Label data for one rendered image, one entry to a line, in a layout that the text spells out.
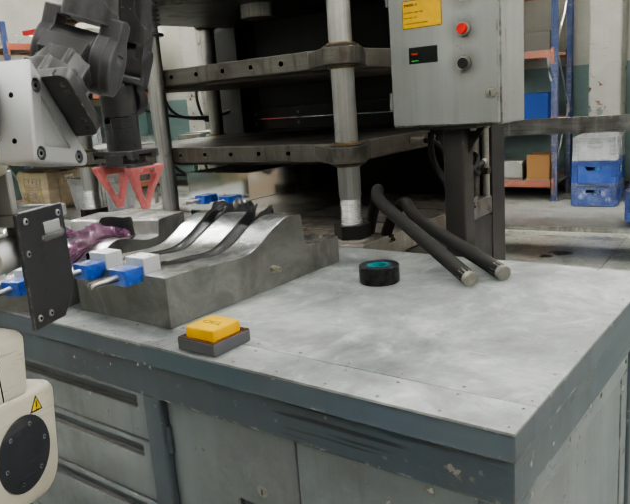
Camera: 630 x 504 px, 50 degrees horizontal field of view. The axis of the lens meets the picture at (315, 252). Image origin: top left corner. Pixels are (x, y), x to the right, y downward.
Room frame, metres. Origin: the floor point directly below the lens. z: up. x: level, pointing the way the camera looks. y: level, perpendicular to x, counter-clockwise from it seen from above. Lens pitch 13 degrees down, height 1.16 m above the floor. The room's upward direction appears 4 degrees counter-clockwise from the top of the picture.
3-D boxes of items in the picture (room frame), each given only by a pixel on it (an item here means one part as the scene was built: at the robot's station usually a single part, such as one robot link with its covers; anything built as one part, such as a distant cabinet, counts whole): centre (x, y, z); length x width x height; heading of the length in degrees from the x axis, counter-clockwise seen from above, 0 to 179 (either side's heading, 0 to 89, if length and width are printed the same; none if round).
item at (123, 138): (1.16, 0.31, 1.12); 0.10 x 0.07 x 0.07; 52
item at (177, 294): (1.37, 0.20, 0.87); 0.50 x 0.26 x 0.14; 142
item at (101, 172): (1.17, 0.32, 1.05); 0.07 x 0.07 x 0.09; 52
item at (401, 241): (2.43, 0.13, 0.76); 1.30 x 0.84 x 0.07; 52
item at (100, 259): (1.19, 0.42, 0.89); 0.13 x 0.05 x 0.05; 142
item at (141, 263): (1.12, 0.33, 0.89); 0.13 x 0.05 x 0.05; 142
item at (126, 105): (1.16, 0.31, 1.18); 0.07 x 0.06 x 0.07; 0
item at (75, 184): (6.69, 2.06, 0.42); 0.60 x 0.42 x 0.33; 50
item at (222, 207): (1.36, 0.22, 0.92); 0.35 x 0.16 x 0.09; 142
